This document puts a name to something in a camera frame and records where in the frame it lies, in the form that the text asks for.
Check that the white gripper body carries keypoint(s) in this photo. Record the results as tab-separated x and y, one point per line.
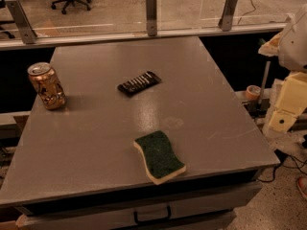
295	45

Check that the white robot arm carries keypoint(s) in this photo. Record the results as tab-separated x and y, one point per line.
290	46

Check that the roll of tape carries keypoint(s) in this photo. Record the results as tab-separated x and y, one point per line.
253	92

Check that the grey drawer front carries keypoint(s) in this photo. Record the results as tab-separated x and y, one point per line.
212	209

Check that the green and yellow sponge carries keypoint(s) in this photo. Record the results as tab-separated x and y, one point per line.
160	161

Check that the gold soda can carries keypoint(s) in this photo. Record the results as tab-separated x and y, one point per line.
46	83

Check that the glass barrier panel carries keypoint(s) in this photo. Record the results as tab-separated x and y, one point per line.
118	17

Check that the right metal glass bracket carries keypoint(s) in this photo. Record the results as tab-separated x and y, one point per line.
225	23

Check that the metal glass bracket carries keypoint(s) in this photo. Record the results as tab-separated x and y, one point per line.
225	23
23	25
151	16

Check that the middle metal glass bracket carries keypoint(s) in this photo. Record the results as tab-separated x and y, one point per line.
151	16

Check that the black drawer handle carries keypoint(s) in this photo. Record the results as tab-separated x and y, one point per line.
152	219

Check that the left metal glass bracket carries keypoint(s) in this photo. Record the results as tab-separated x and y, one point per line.
23	25

